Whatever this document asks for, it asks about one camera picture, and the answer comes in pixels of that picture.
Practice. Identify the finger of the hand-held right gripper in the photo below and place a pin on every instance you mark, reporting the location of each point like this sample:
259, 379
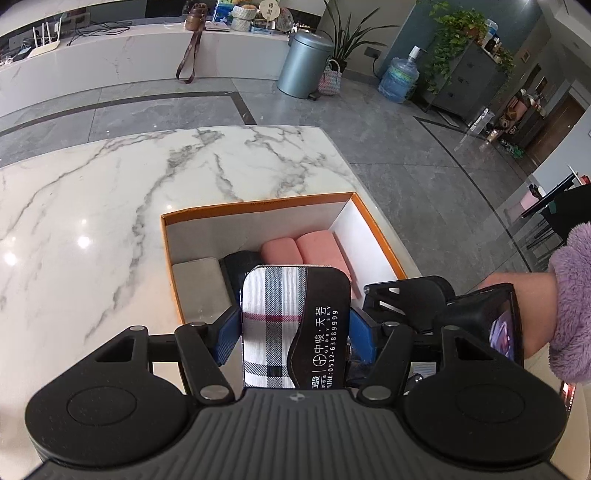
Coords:
388, 295

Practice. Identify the grey trash bin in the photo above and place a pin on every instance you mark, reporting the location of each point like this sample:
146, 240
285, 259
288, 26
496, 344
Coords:
304, 64

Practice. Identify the wooden door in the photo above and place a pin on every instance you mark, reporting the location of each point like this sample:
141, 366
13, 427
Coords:
556, 129

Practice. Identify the plaid tin case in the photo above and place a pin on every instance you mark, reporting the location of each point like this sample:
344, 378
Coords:
277, 323

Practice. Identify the blue water jug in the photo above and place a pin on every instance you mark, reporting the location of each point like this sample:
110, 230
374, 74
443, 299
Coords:
399, 76

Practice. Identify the dark side table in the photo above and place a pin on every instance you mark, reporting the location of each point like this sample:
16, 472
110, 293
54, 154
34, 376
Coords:
563, 198

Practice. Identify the woven basket bag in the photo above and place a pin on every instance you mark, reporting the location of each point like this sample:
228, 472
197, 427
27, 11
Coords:
331, 78

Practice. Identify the white marble counter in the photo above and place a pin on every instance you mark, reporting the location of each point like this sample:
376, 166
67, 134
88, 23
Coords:
115, 60

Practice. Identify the black object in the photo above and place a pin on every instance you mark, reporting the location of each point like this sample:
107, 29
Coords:
240, 272

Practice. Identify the person's right forearm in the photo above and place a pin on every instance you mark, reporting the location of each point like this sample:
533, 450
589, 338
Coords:
568, 300

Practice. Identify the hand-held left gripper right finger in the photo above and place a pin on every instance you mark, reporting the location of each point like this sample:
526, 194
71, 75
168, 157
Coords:
361, 334

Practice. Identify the round paper fan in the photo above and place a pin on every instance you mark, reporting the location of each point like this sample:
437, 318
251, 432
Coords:
268, 9

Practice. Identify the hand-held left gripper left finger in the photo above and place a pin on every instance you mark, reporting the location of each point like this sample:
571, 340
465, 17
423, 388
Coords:
228, 334

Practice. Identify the colourful printed box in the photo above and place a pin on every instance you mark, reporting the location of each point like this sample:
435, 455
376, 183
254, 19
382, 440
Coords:
227, 10

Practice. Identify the orange cardboard box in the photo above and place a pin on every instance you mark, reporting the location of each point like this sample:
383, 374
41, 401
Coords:
258, 217

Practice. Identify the white router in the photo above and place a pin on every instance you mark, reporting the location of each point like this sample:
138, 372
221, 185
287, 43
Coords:
45, 44

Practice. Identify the long-leaf potted plant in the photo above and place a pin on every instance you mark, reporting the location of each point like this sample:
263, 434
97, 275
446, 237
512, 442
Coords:
351, 32

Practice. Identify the brown jar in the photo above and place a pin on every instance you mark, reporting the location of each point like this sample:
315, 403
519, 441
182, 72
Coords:
196, 16

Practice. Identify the grey metal cabinet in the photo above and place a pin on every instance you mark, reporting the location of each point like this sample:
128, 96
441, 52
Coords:
471, 83

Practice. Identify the clear grey plastic box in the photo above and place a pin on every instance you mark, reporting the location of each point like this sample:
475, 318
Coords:
201, 288

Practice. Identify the leafy trailing plant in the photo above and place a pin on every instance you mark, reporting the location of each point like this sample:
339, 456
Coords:
457, 32

